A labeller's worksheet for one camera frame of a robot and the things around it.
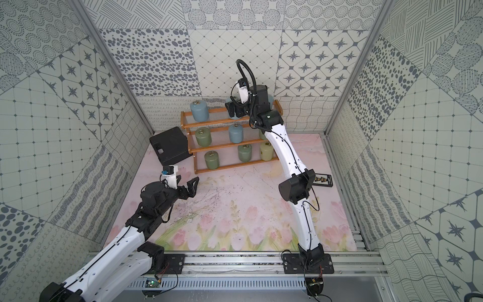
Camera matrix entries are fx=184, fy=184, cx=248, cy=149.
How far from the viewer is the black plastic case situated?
3.39 ft

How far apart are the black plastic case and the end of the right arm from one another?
1.92ft

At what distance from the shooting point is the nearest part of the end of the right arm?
0.62 meters
